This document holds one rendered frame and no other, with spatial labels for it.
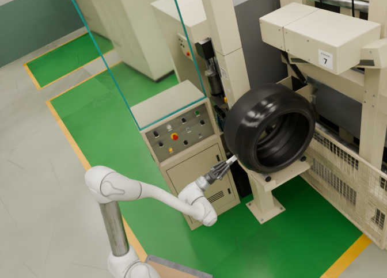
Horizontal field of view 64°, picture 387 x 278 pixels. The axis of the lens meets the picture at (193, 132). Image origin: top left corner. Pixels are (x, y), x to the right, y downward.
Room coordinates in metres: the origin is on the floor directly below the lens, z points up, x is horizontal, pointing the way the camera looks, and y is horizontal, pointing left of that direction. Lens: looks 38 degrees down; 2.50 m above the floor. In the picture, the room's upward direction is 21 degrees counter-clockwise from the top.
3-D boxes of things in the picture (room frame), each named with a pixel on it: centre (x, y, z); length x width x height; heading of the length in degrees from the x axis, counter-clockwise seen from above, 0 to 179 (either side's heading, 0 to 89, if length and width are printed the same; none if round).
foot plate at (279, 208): (1.77, -0.38, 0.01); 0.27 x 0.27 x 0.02; 11
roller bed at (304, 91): (1.81, -0.78, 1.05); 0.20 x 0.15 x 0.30; 11
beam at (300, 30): (1.46, -0.77, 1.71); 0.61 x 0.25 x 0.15; 11
